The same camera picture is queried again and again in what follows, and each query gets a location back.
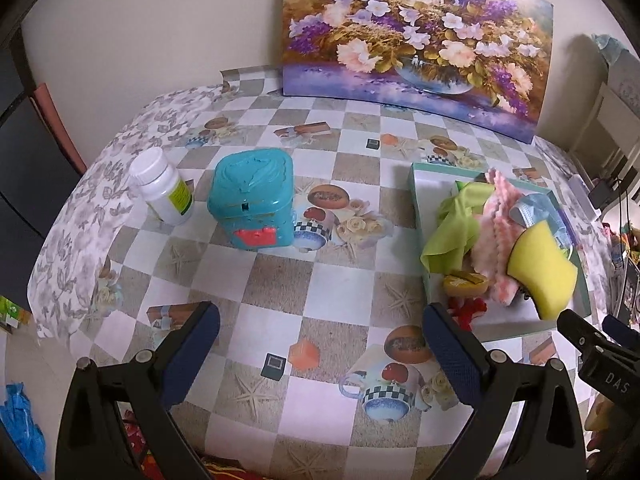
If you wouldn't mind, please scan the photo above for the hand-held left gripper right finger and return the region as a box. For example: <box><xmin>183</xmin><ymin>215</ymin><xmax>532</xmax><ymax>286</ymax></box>
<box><xmin>422</xmin><ymin>302</ymin><xmax>587</xmax><ymax>480</ymax></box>

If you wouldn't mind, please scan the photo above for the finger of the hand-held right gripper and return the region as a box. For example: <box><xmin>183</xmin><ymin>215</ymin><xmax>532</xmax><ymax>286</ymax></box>
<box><xmin>557</xmin><ymin>309</ymin><xmax>608</xmax><ymax>361</ymax></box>
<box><xmin>602</xmin><ymin>315</ymin><xmax>640</xmax><ymax>352</ymax></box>

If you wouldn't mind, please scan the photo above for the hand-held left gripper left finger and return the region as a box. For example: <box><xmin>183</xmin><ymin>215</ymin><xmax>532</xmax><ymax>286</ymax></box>
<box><xmin>55</xmin><ymin>301</ymin><xmax>221</xmax><ymax>480</ymax></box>

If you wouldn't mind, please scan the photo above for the red bow hair tie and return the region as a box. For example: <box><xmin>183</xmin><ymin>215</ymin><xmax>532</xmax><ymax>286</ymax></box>
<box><xmin>447</xmin><ymin>296</ymin><xmax>488</xmax><ymax>331</ymax></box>

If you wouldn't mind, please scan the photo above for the yellow sponge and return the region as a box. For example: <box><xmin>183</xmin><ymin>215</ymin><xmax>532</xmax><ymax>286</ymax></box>
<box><xmin>506</xmin><ymin>222</ymin><xmax>578</xmax><ymax>322</ymax></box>

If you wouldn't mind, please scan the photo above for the yellow brown soft toy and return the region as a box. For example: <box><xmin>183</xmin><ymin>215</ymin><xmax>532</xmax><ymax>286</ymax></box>
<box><xmin>442</xmin><ymin>270</ymin><xmax>491</xmax><ymax>297</ymax></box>

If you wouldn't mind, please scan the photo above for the green cloth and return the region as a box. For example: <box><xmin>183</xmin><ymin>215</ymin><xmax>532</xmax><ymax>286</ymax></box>
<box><xmin>420</xmin><ymin>180</ymin><xmax>493</xmax><ymax>273</ymax></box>

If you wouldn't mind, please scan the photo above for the pink zigzag cloth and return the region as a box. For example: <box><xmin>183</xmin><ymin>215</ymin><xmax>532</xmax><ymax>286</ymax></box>
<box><xmin>467</xmin><ymin>169</ymin><xmax>541</xmax><ymax>306</ymax></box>

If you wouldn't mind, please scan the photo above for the blue face mask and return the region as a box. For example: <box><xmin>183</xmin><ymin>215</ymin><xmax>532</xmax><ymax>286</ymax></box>
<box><xmin>510</xmin><ymin>194</ymin><xmax>571</xmax><ymax>248</ymax></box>

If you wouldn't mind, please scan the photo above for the white tray with teal rim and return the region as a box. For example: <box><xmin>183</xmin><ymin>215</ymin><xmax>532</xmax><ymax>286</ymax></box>
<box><xmin>407</xmin><ymin>162</ymin><xmax>591</xmax><ymax>337</ymax></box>

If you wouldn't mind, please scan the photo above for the colourful plastic clutter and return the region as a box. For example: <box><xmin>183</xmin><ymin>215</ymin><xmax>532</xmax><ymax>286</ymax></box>
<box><xmin>602</xmin><ymin>222</ymin><xmax>640</xmax><ymax>266</ymax></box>

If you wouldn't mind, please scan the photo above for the red patterned cloth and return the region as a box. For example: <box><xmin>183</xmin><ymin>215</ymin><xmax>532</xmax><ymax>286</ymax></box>
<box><xmin>117</xmin><ymin>417</ymin><xmax>266</xmax><ymax>480</ymax></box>

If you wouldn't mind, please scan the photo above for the checked printed tablecloth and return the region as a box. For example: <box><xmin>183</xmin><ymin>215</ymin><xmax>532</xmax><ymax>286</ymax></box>
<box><xmin>27</xmin><ymin>65</ymin><xmax>621</xmax><ymax>473</ymax></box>

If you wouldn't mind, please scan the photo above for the white power strip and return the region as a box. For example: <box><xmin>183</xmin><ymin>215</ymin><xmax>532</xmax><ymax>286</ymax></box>
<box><xmin>567</xmin><ymin>174</ymin><xmax>603</xmax><ymax>221</ymax></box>

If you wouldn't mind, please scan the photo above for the white pill bottle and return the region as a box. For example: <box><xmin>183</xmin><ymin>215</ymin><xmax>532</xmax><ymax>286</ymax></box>
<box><xmin>129</xmin><ymin>149</ymin><xmax>196</xmax><ymax>226</ymax></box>

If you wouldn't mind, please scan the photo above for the teal plastic container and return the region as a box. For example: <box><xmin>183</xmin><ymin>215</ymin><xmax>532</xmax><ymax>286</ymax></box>
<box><xmin>206</xmin><ymin>149</ymin><xmax>296</xmax><ymax>252</ymax></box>

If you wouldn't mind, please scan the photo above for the green box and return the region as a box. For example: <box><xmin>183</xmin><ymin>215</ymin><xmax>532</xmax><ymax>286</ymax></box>
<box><xmin>0</xmin><ymin>296</ymin><xmax>32</xmax><ymax>331</ymax></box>

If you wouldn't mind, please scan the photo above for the blue plastic glove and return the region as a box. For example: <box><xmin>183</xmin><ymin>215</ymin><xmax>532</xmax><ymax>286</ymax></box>
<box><xmin>0</xmin><ymin>382</ymin><xmax>48</xmax><ymax>476</ymax></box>

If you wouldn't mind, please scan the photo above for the white wooden shelf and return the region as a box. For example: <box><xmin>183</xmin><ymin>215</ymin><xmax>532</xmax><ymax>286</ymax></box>
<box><xmin>570</xmin><ymin>35</ymin><xmax>640</xmax><ymax>181</ymax></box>

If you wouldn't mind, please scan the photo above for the dark cabinet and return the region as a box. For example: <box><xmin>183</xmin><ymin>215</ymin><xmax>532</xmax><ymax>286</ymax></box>
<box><xmin>0</xmin><ymin>35</ymin><xmax>86</xmax><ymax>301</ymax></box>

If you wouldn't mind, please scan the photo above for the flower painting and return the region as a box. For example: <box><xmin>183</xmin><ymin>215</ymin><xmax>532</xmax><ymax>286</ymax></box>
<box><xmin>281</xmin><ymin>0</ymin><xmax>556</xmax><ymax>145</ymax></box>

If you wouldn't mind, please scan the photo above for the black cable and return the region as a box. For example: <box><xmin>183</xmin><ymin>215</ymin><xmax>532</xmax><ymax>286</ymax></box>
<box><xmin>612</xmin><ymin>170</ymin><xmax>632</xmax><ymax>241</ymax></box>

